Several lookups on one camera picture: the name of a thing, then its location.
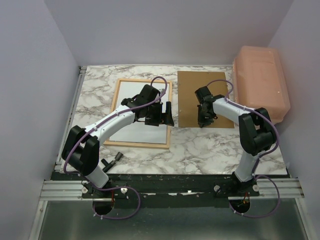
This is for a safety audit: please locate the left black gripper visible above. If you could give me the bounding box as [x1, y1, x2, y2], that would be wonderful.
[145, 101, 174, 127]

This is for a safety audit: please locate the white photo paper sheet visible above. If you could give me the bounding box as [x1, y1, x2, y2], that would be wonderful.
[107, 78, 172, 145]

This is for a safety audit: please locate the brown cardboard backing board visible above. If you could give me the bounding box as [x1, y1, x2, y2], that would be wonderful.
[177, 71, 228, 128]

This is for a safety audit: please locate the light wooden picture frame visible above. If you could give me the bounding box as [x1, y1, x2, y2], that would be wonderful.
[102, 78, 173, 150]

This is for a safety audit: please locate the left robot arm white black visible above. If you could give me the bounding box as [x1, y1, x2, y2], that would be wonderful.
[61, 84, 174, 198]

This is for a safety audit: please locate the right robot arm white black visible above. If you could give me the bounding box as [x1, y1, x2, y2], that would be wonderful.
[195, 86, 278, 196]

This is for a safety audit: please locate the translucent pink plastic box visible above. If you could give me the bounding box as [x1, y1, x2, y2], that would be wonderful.
[233, 46, 291, 124]

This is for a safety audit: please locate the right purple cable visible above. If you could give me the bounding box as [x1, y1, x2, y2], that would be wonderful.
[207, 79, 282, 219]

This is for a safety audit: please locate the purple cable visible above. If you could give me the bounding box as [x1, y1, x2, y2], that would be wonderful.
[63, 76, 141, 220]
[207, 79, 282, 219]

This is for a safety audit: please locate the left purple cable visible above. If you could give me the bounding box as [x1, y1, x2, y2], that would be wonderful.
[63, 76, 141, 220]

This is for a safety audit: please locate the black T-handle tool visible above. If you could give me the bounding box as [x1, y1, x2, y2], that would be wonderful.
[101, 152, 124, 173]

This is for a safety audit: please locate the black mounting base rail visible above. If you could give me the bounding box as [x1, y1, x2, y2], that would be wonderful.
[82, 173, 259, 209]

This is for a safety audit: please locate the aluminium extrusion rail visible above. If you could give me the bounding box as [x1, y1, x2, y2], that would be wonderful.
[39, 179, 88, 201]

